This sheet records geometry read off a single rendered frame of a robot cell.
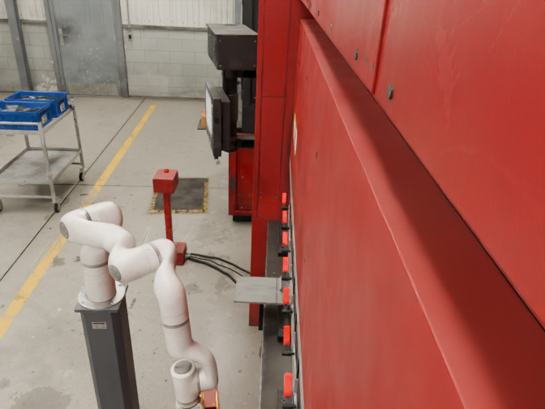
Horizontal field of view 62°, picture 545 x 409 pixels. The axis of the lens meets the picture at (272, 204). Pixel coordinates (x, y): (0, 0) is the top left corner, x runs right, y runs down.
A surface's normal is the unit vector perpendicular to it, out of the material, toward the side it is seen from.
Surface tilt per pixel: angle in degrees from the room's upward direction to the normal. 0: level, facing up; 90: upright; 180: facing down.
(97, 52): 90
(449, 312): 0
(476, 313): 0
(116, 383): 90
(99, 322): 90
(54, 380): 0
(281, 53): 90
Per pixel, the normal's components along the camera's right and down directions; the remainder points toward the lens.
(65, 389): 0.05, -0.89
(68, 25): 0.05, 0.46
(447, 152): -1.00, -0.05
